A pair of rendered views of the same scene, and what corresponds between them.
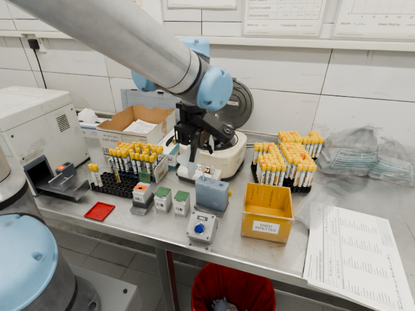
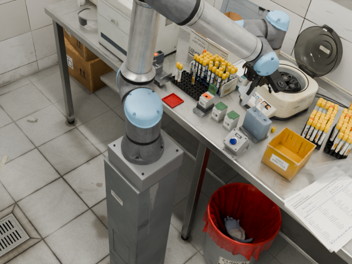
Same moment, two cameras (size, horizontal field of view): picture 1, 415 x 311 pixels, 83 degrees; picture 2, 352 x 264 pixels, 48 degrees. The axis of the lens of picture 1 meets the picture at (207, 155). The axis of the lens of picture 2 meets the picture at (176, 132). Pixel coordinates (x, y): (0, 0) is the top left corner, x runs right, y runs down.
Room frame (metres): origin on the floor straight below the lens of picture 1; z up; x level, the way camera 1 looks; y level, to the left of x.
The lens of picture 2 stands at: (-0.58, -0.20, 1.99)
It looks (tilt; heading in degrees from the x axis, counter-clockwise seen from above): 46 degrees down; 25
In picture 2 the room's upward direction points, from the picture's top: 8 degrees clockwise
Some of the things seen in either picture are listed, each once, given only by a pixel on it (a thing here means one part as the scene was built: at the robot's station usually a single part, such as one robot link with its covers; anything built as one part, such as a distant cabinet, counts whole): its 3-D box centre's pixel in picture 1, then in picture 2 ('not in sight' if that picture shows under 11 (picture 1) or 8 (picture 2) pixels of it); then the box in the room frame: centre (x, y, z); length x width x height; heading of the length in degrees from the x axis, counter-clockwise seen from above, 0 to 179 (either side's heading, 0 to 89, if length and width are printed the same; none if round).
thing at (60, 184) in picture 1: (58, 182); (151, 66); (0.64, 0.52, 0.92); 0.21 x 0.07 x 0.05; 73
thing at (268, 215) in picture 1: (265, 211); (287, 153); (0.50, -0.17, 0.93); 0.13 x 0.13 x 0.10; 78
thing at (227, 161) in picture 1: (211, 152); (278, 89); (0.82, -0.02, 0.94); 0.30 x 0.24 x 0.12; 154
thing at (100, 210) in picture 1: (99, 211); (172, 100); (0.55, 0.35, 0.88); 0.07 x 0.07 x 0.01; 73
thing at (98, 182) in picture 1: (115, 174); (191, 77); (0.68, 0.33, 0.93); 0.17 x 0.09 x 0.11; 73
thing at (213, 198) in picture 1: (212, 194); (256, 124); (0.58, -0.01, 0.92); 0.10 x 0.07 x 0.10; 65
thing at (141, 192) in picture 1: (142, 194); (206, 101); (0.58, 0.21, 0.92); 0.05 x 0.04 x 0.06; 164
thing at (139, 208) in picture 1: (143, 200); (205, 106); (0.58, 0.21, 0.89); 0.09 x 0.05 x 0.04; 164
